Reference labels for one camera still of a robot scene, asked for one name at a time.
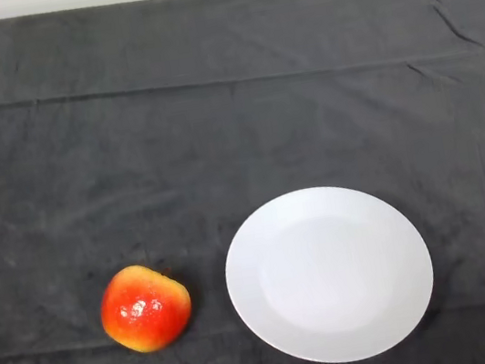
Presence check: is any red yellow apple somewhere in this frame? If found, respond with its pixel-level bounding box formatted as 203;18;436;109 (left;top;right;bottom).
93;256;199;360

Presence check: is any white round plate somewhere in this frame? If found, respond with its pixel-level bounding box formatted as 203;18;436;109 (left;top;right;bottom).
212;170;447;364

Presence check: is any black table cloth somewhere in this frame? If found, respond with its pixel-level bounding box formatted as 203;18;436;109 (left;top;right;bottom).
0;0;485;364

